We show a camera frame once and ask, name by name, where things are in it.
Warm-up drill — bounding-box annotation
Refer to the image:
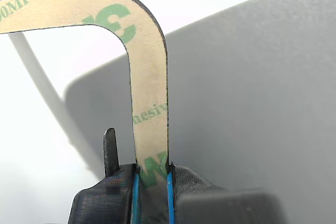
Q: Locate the beige rectangular adhesive frame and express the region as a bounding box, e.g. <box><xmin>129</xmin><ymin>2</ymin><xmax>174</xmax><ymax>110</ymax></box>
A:
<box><xmin>0</xmin><ymin>0</ymin><xmax>171</xmax><ymax>224</ymax></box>

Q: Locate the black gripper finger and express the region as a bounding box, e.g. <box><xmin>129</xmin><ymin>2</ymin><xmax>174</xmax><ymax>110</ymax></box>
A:
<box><xmin>68</xmin><ymin>126</ymin><xmax>143</xmax><ymax>224</ymax></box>
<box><xmin>166</xmin><ymin>164</ymin><xmax>289</xmax><ymax>224</ymax></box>

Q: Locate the grey rounded flat mat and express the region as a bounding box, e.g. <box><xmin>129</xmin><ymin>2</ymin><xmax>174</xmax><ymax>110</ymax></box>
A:
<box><xmin>62</xmin><ymin>0</ymin><xmax>336</xmax><ymax>224</ymax></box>

